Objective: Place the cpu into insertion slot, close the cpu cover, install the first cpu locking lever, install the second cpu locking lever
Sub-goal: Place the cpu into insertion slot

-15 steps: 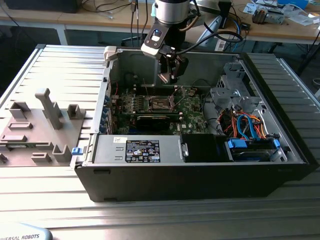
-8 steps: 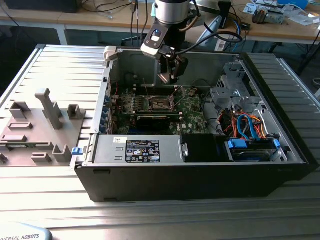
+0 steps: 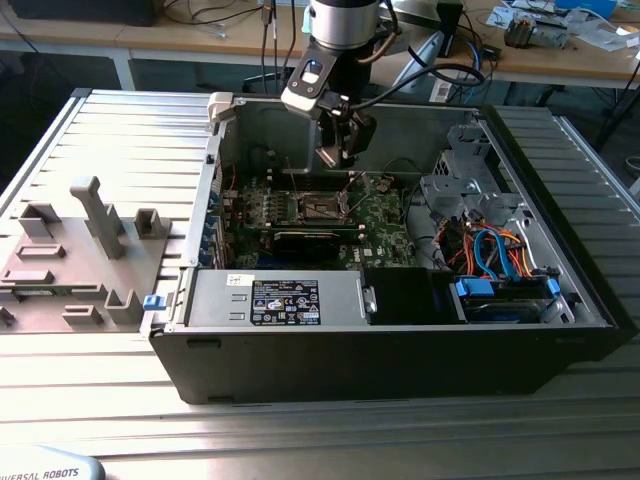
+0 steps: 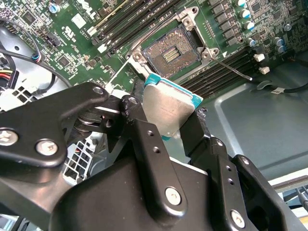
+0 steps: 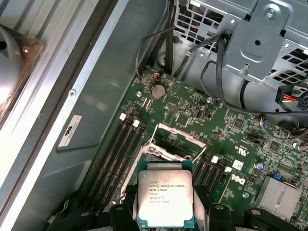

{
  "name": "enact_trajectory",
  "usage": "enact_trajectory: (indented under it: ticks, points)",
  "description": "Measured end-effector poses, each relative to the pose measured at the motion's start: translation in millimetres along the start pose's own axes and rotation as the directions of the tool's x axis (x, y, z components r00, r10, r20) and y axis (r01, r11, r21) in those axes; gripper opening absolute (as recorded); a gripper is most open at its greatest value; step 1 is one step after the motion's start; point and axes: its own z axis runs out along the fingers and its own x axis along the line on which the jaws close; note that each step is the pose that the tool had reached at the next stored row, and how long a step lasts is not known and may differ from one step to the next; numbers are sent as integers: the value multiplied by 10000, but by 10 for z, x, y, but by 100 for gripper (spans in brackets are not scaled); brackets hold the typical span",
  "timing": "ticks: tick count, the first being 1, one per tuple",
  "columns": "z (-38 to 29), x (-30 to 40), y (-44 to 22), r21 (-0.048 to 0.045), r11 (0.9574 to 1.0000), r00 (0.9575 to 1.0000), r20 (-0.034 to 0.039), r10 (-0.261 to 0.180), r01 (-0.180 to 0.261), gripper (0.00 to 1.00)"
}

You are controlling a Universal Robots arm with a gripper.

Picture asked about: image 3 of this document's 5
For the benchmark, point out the black PC case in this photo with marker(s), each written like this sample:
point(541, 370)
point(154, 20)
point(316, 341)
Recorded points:
point(350, 365)

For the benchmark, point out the grey metal device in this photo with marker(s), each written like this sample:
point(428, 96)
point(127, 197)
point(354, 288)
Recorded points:
point(550, 35)

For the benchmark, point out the black upright box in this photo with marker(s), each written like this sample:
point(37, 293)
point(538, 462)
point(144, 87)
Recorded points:
point(450, 25)

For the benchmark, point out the coin cell battery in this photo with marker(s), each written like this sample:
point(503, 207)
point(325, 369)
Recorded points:
point(384, 186)

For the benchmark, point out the black graphics card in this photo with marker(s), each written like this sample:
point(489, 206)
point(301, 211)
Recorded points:
point(305, 245)

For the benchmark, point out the blue disk carrier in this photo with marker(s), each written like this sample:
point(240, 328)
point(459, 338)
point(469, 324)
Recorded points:
point(472, 290)

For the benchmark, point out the green motherboard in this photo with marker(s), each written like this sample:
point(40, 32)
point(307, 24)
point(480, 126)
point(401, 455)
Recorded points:
point(385, 225)

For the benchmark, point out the silver CPU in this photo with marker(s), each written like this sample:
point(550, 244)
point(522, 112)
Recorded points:
point(331, 157)

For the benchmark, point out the grey parts rack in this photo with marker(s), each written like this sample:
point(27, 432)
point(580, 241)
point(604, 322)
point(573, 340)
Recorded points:
point(75, 280)

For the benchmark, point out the pale blue teach pendant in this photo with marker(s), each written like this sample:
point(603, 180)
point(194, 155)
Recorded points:
point(50, 465)

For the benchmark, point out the wooden desk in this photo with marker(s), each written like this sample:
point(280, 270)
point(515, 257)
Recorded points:
point(550, 62)
point(150, 37)

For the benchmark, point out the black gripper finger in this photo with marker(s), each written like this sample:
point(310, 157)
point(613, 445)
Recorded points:
point(330, 132)
point(362, 135)

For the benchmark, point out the blue case latch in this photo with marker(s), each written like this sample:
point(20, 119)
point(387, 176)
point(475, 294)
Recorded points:
point(153, 303)

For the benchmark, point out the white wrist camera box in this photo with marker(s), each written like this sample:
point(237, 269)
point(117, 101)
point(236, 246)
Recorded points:
point(300, 102)

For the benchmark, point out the black computer box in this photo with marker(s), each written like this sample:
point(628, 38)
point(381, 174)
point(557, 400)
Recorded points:
point(75, 10)

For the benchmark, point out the CPU socket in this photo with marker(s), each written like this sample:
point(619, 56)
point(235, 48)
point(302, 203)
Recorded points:
point(320, 207)

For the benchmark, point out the grey metal drive cage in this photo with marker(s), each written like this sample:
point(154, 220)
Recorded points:
point(450, 192)

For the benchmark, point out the beige case latch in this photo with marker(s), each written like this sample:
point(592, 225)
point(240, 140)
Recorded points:
point(220, 106)

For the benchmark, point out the copper CPU cooler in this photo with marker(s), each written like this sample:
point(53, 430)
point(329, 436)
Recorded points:
point(517, 32)

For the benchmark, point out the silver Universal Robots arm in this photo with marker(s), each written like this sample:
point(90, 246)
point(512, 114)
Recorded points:
point(342, 25)

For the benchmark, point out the blue box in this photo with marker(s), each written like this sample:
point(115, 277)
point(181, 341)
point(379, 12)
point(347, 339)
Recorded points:
point(590, 5)

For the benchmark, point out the grey power supply unit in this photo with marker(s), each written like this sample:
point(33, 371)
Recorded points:
point(215, 300)

